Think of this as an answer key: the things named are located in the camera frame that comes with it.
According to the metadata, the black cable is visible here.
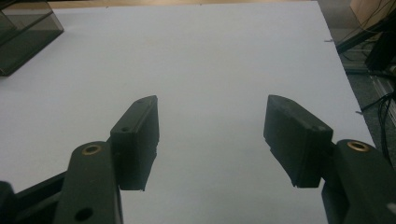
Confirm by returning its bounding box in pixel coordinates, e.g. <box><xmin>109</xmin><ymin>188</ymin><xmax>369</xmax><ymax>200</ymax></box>
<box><xmin>360</xmin><ymin>91</ymin><xmax>396</xmax><ymax>169</ymax></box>

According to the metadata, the black metal stand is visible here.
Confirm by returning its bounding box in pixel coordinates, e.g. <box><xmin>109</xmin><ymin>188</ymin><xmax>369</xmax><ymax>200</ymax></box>
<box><xmin>335</xmin><ymin>12</ymin><xmax>396</xmax><ymax>76</ymax></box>

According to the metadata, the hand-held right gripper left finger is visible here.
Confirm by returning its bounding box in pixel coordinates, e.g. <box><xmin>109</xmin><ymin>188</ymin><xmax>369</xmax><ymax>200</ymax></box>
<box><xmin>109</xmin><ymin>94</ymin><xmax>161</xmax><ymax>191</ymax></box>

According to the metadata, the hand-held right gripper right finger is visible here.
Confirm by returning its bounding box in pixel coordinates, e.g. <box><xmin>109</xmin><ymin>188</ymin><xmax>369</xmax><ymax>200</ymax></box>
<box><xmin>262</xmin><ymin>94</ymin><xmax>334</xmax><ymax>189</ymax></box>

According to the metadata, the dark transparent plastic box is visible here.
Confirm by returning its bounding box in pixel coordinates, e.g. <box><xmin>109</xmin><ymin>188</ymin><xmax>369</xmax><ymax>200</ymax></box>
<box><xmin>0</xmin><ymin>0</ymin><xmax>64</xmax><ymax>77</ymax></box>

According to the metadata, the cardboard box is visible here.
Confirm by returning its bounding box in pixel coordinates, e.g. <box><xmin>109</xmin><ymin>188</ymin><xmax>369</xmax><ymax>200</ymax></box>
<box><xmin>349</xmin><ymin>0</ymin><xmax>396</xmax><ymax>32</ymax></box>

